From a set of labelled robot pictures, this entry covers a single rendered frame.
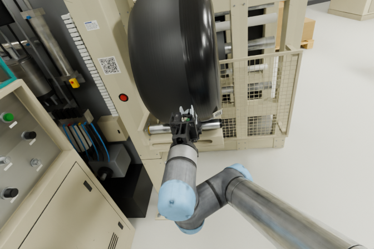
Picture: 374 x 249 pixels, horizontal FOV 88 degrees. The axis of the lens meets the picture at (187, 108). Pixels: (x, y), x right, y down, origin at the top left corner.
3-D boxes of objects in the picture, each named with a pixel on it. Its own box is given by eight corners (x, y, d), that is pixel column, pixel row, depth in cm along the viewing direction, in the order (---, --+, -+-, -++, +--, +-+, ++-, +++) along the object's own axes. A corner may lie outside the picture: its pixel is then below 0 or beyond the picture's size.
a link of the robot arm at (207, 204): (222, 218, 50) (218, 195, 44) (184, 244, 47) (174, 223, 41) (206, 194, 56) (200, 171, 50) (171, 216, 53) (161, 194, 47)
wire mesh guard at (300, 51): (176, 145, 165) (153, 70, 125) (176, 143, 167) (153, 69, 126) (288, 137, 150) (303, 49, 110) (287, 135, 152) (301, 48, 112)
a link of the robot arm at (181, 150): (198, 175, 48) (167, 177, 49) (199, 160, 52) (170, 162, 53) (193, 155, 44) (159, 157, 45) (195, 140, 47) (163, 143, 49)
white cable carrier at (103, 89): (112, 116, 98) (60, 15, 71) (116, 110, 102) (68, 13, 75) (120, 115, 98) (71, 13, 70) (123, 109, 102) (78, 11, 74)
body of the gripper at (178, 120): (196, 108, 56) (193, 137, 46) (200, 130, 61) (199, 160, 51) (171, 111, 58) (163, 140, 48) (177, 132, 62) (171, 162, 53)
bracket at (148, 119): (143, 145, 91) (136, 130, 86) (159, 99, 123) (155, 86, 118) (150, 145, 91) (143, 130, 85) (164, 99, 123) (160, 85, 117)
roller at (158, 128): (148, 136, 92) (146, 128, 90) (150, 130, 96) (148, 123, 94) (222, 130, 86) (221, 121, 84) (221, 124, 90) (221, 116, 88)
